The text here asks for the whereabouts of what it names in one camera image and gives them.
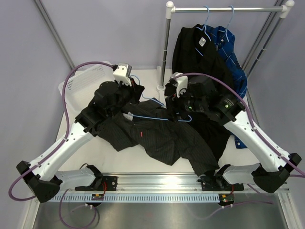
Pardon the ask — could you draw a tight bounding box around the plain black shirt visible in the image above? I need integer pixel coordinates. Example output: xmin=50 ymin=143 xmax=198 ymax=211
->
xmin=172 ymin=24 xmax=234 ymax=161

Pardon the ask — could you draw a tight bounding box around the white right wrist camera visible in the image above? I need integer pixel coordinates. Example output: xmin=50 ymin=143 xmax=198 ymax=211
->
xmin=169 ymin=72 xmax=188 ymax=98

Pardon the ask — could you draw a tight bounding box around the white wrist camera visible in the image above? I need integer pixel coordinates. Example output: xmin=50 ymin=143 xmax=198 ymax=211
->
xmin=169 ymin=72 xmax=188 ymax=98
xmin=113 ymin=63 xmax=132 ymax=86

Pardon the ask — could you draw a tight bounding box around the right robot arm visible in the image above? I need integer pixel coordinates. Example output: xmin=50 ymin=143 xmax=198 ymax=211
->
xmin=165 ymin=73 xmax=305 ymax=193

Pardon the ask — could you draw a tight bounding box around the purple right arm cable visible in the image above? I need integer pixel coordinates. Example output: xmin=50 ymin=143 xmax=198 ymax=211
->
xmin=173 ymin=72 xmax=305 ymax=178

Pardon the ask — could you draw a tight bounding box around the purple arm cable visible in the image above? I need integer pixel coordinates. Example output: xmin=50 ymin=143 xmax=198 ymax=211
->
xmin=8 ymin=61 xmax=116 ymax=203
xmin=173 ymin=72 xmax=305 ymax=178

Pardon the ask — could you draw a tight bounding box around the perforated cable duct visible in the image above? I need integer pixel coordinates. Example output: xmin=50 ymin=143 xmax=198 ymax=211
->
xmin=50 ymin=193 xmax=220 ymax=203

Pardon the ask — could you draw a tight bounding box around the metal clothes rack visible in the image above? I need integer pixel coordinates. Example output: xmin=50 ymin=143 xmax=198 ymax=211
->
xmin=157 ymin=0 xmax=295 ymax=91

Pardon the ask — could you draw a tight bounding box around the blue plaid shirt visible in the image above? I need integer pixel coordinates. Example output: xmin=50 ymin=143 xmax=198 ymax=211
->
xmin=204 ymin=23 xmax=248 ymax=150

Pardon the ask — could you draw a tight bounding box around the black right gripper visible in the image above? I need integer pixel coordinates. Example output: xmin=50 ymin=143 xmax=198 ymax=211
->
xmin=163 ymin=85 xmax=207 ymax=123

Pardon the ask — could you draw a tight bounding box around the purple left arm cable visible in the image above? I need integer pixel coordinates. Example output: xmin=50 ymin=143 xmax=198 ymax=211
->
xmin=8 ymin=61 xmax=116 ymax=203

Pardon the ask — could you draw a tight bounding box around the light blue hanger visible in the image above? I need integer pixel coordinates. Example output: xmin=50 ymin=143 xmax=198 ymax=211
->
xmin=222 ymin=5 xmax=234 ymax=41
xmin=196 ymin=6 xmax=212 ymax=47
xmin=129 ymin=74 xmax=193 ymax=123

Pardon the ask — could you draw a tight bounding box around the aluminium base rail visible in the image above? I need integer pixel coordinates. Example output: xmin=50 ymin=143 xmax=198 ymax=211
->
xmin=57 ymin=172 xmax=290 ymax=194

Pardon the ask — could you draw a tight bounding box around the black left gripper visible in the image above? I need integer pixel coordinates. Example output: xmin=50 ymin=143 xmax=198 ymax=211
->
xmin=107 ymin=77 xmax=144 ymax=119

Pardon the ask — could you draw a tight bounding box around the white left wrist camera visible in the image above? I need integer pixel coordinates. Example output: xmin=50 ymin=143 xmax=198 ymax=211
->
xmin=113 ymin=63 xmax=132 ymax=86

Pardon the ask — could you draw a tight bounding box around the dark pinstriped shirt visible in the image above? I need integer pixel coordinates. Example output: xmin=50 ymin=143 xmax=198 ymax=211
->
xmin=98 ymin=101 xmax=219 ymax=176

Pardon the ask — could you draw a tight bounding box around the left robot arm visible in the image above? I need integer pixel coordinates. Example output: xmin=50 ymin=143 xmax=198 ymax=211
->
xmin=17 ymin=79 xmax=144 ymax=203

